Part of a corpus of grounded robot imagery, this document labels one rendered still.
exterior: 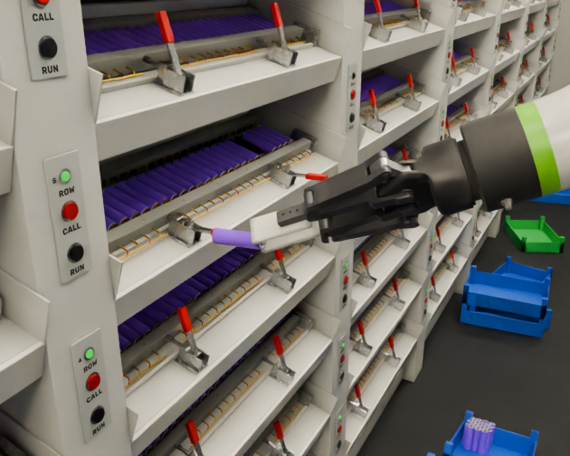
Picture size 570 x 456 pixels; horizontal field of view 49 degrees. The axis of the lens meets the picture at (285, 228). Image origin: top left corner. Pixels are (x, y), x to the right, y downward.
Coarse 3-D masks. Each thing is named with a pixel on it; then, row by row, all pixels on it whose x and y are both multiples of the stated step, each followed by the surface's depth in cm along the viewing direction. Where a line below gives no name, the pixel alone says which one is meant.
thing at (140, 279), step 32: (288, 128) 120; (320, 128) 116; (320, 160) 116; (256, 192) 98; (288, 192) 101; (224, 224) 87; (128, 256) 75; (160, 256) 77; (192, 256) 80; (128, 288) 70; (160, 288) 76
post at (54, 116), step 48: (0, 0) 49; (0, 48) 50; (48, 96) 55; (48, 144) 56; (96, 144) 61; (96, 192) 62; (0, 240) 58; (48, 240) 58; (96, 240) 63; (48, 288) 59; (96, 288) 65; (48, 336) 60; (48, 384) 62; (48, 432) 65
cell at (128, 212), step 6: (102, 192) 82; (108, 198) 81; (114, 198) 81; (108, 204) 80; (114, 204) 80; (120, 204) 80; (120, 210) 80; (126, 210) 80; (132, 210) 80; (132, 216) 80
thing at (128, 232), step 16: (304, 144) 114; (256, 160) 102; (272, 160) 104; (288, 160) 110; (224, 176) 94; (240, 176) 95; (256, 176) 101; (192, 192) 87; (208, 192) 89; (224, 192) 93; (160, 208) 81; (176, 208) 82; (192, 208) 86; (128, 224) 76; (144, 224) 77; (160, 224) 81; (112, 240) 73; (128, 240) 76
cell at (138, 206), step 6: (108, 186) 83; (108, 192) 83; (114, 192) 83; (120, 192) 83; (120, 198) 82; (126, 198) 82; (132, 198) 82; (126, 204) 82; (132, 204) 81; (138, 204) 81; (144, 204) 82; (138, 210) 81; (144, 210) 82
